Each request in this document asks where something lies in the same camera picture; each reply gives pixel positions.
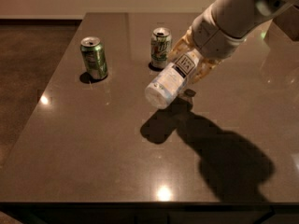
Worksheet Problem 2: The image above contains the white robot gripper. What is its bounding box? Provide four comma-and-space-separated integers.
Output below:
167, 3, 247, 84

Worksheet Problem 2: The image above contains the dark box at table corner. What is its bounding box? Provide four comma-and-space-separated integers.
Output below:
273, 6, 299, 41

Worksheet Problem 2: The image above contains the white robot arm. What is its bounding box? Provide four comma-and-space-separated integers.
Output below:
168, 0, 299, 79

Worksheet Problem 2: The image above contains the white green soda can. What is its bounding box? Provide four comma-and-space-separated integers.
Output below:
150, 27, 172, 69

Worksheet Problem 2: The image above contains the clear blue plastic bottle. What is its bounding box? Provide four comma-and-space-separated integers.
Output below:
145, 49, 200, 109

